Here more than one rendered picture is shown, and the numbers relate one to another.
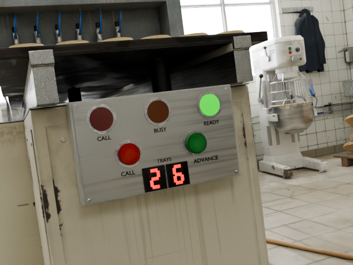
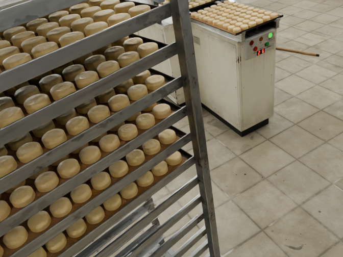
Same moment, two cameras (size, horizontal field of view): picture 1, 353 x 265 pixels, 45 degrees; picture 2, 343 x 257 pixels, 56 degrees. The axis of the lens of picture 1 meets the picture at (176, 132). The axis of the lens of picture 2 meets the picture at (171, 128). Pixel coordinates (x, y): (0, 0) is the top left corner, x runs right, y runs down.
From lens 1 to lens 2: 1.83 m
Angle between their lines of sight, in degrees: 33
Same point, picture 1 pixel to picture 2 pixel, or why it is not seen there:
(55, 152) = (241, 49)
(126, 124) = (255, 43)
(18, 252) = not seen: hidden behind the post
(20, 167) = not seen: hidden behind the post
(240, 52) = (277, 21)
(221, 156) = (271, 45)
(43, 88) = (243, 39)
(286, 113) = not seen: outside the picture
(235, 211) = (270, 55)
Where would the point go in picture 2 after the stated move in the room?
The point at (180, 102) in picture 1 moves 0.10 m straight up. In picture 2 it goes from (265, 35) to (265, 21)
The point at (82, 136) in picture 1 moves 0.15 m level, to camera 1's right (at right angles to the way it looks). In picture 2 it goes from (248, 47) to (270, 42)
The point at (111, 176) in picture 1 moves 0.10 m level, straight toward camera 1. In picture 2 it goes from (251, 53) to (259, 59)
